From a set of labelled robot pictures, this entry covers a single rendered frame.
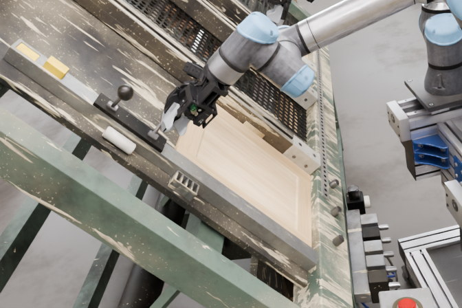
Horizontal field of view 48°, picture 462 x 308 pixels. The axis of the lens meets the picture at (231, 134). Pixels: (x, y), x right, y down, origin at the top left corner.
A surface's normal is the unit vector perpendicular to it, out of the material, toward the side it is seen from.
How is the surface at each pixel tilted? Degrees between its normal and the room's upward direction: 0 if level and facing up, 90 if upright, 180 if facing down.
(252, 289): 54
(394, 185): 0
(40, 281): 0
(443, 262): 0
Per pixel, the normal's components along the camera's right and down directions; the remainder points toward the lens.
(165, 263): -0.12, 0.54
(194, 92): 0.62, -0.62
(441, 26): -0.28, -0.75
